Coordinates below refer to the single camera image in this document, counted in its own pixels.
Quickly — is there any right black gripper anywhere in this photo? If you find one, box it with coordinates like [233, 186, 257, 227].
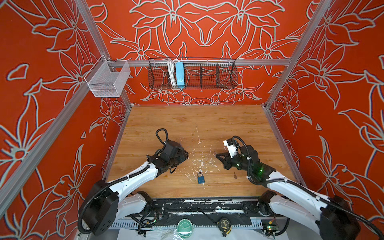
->
[214, 151, 253, 174]

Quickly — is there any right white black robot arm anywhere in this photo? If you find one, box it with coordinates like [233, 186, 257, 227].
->
[216, 136, 384, 240]

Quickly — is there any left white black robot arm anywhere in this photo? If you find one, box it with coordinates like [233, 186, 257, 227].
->
[77, 138, 189, 236]

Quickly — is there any blue padlock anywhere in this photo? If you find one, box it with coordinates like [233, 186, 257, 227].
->
[197, 172, 205, 184]

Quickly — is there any black yellow tape measure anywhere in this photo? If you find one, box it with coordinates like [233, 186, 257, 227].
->
[217, 217, 232, 237]

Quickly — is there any green tape roll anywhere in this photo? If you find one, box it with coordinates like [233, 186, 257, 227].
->
[177, 219, 194, 239]

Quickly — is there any light blue box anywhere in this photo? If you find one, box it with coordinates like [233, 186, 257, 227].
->
[175, 62, 185, 89]

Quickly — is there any white mesh basket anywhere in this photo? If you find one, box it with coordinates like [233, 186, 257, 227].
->
[85, 55, 131, 98]

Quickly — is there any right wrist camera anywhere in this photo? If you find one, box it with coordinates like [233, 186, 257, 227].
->
[223, 139, 239, 158]

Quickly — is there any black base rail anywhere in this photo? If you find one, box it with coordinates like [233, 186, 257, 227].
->
[151, 197, 263, 217]

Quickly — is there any black wire basket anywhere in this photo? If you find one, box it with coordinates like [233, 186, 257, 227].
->
[148, 58, 239, 90]

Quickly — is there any white coiled cable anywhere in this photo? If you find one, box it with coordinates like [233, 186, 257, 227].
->
[166, 59, 177, 87]

